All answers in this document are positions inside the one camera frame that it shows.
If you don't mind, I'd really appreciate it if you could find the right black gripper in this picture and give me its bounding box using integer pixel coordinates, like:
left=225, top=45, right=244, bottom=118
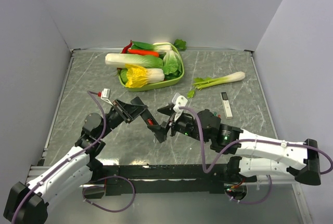
left=147, top=104, right=209, bottom=142

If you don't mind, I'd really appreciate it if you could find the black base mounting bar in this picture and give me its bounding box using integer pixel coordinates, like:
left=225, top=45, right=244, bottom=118
left=86, top=162, right=257, bottom=199

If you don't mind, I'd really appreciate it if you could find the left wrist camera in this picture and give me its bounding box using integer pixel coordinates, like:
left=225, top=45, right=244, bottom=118
left=97, top=88, right=114, bottom=106

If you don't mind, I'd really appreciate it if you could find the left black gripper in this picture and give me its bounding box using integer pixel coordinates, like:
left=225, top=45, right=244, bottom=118
left=98, top=98, right=148, bottom=139

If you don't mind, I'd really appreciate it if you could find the dark red chili pepper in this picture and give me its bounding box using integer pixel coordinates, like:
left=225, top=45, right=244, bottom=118
left=121, top=41, right=133, bottom=54

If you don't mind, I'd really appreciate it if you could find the green lettuce leaf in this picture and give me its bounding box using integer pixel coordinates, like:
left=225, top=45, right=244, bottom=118
left=163, top=50, right=182, bottom=76

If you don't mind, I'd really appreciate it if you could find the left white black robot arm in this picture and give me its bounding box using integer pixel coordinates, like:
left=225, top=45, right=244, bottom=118
left=4, top=97, right=156, bottom=223

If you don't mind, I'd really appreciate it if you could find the green plastic tray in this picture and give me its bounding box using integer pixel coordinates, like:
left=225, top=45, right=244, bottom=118
left=127, top=39, right=186, bottom=92

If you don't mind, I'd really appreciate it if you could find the long white green cabbage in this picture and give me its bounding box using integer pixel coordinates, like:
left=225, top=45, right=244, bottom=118
left=105, top=53, right=163, bottom=69

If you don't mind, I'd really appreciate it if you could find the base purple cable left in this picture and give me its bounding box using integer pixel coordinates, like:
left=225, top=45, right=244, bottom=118
left=82, top=175, right=136, bottom=213

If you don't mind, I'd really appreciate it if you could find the bok choy in tray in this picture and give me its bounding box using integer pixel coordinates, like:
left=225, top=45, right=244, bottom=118
left=131, top=41, right=173, bottom=55

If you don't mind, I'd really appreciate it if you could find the black remote control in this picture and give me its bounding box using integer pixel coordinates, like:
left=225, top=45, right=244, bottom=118
left=140, top=109, right=160, bottom=133

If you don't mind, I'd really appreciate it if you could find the white remote battery cover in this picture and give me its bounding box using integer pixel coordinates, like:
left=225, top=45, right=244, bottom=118
left=221, top=92, right=233, bottom=119

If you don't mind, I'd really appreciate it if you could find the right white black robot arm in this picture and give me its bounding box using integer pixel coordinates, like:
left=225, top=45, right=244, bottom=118
left=151, top=106, right=321, bottom=186

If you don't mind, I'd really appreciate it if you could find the yellow leaf cabbage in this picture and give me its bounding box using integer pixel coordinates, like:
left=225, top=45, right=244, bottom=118
left=125, top=64, right=164, bottom=88

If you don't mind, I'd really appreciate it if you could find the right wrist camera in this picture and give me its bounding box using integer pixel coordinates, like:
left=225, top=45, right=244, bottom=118
left=172, top=93, right=188, bottom=122

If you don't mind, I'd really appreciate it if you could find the celery stalk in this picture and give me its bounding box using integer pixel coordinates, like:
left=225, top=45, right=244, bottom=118
left=187, top=72, right=246, bottom=98

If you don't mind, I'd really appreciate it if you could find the orange red chili pepper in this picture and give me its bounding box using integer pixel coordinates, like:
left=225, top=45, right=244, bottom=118
left=127, top=49, right=159, bottom=57

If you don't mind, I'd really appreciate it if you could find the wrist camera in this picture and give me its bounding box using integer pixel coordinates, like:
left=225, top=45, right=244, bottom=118
left=172, top=93, right=188, bottom=122
left=97, top=88, right=114, bottom=106

